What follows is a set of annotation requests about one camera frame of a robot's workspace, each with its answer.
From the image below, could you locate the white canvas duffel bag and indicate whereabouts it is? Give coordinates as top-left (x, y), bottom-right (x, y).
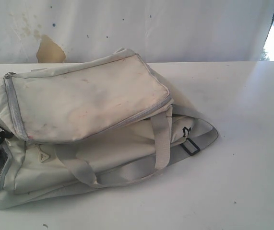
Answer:
top-left (0, 47), bottom-right (219, 210)

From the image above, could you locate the grey shoulder strap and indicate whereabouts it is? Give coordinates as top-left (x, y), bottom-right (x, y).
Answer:
top-left (0, 105), bottom-right (219, 210)

